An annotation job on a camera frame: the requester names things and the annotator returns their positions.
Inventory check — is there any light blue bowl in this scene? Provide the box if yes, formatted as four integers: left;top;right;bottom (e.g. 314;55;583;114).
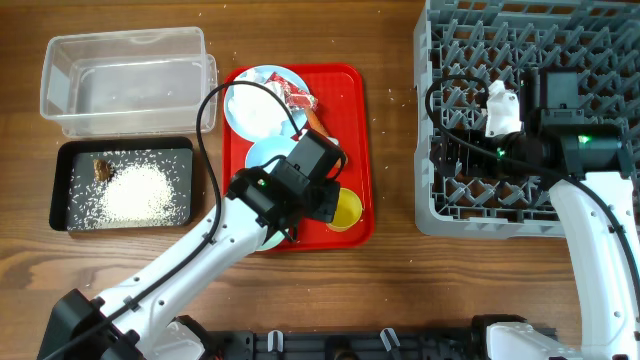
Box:
245;136;297;168

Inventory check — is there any black plastic tray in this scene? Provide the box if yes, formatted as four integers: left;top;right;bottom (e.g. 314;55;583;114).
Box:
49;137;194;232

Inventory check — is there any green bowl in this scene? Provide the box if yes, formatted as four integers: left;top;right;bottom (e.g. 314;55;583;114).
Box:
256;228;285;252

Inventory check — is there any white rice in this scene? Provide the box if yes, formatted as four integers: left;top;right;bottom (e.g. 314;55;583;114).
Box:
65;148;193;231

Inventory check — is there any yellow plastic cup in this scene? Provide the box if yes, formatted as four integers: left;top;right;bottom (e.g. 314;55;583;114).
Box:
327;188;363;232

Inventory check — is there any light blue plate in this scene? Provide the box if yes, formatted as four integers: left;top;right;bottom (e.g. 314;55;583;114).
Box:
224;65;310;142

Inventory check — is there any white tissue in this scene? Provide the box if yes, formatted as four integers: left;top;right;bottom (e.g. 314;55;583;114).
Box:
226;66;288;142

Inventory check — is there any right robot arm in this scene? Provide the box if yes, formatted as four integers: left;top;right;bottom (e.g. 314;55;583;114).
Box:
425;68;639;359

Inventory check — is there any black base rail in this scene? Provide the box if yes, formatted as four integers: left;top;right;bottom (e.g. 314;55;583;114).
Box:
209;328;485;360

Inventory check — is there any grey dishwasher rack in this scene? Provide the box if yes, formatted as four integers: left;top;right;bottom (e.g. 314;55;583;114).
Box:
413;0;639;239

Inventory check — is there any red snack wrapper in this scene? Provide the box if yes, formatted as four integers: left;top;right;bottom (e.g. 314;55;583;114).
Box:
267;73;318;110

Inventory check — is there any red serving tray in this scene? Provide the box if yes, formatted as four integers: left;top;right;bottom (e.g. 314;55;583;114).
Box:
221;62;376;254

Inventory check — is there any brown food scrap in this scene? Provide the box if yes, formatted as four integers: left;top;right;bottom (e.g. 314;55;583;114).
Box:
93;159;113;182

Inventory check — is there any clear plastic bin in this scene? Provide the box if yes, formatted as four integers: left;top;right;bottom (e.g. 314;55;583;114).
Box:
39;27;218;138

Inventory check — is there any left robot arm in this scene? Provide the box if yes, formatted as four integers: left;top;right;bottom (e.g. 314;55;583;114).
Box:
38;130;346;359

